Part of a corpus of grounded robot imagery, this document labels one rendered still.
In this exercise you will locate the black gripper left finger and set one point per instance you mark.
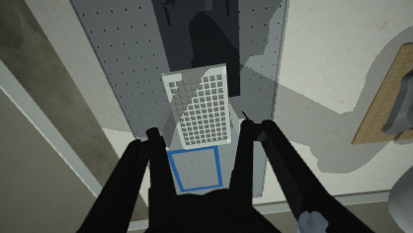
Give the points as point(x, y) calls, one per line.
point(113, 208)

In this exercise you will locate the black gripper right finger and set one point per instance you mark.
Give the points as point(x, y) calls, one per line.
point(315, 210)

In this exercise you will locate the blue tape outline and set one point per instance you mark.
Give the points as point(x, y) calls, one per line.
point(215, 149)

